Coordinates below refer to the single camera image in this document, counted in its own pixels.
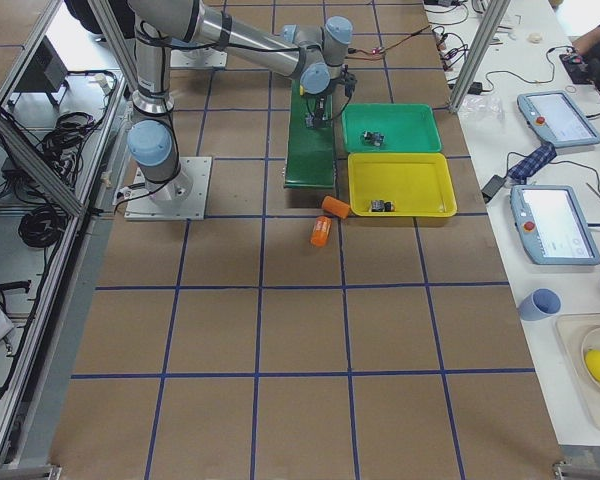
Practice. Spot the plain orange cylinder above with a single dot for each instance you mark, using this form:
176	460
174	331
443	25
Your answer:
336	207

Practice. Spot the orange cylinder with 4680 print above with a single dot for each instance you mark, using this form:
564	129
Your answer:
320	232

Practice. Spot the folded blue umbrella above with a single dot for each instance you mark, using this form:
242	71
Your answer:
531	164

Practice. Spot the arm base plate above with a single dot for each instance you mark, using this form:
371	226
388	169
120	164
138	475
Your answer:
201	59
184	198

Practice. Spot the blue plastic cup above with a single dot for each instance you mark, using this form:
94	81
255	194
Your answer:
539	304

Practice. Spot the yellow plastic tray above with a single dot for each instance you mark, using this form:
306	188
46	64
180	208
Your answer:
419	184

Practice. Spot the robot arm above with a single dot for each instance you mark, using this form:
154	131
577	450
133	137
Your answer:
209	84

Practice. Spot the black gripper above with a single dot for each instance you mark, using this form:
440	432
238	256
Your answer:
319	107

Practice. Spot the green plastic tray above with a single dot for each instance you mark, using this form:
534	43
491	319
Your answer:
406	127

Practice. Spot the aluminium frame left rack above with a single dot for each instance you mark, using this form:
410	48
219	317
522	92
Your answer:
60	160

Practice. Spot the green conveyor belt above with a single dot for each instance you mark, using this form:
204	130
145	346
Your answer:
310	152

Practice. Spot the teach pendant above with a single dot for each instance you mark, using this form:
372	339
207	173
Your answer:
551	225
555	118

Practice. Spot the aluminium frame post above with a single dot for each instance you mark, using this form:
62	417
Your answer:
489	23

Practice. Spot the yellow push button switch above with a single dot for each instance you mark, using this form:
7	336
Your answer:
381	206

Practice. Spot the beige tray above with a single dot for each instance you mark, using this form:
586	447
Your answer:
578	335

